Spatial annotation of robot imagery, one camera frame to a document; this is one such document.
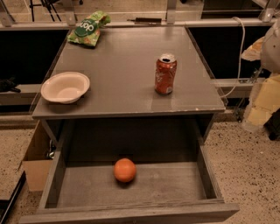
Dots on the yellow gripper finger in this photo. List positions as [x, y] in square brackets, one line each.
[264, 101]
[253, 52]

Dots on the orange round can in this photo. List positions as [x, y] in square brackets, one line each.
[125, 170]

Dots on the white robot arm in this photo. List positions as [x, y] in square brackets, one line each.
[270, 53]

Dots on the red soda can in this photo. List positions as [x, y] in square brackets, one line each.
[166, 67]

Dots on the open grey top drawer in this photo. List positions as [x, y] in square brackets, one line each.
[174, 182]

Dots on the green chip bag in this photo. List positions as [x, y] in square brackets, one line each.
[88, 32]

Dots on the white paper bowl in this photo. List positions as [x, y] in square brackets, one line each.
[65, 88]

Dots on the black tripod legs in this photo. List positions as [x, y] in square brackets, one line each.
[54, 10]

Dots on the cardboard box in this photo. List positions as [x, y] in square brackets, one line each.
[35, 162]

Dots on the black object at left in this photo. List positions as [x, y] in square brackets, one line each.
[9, 85]

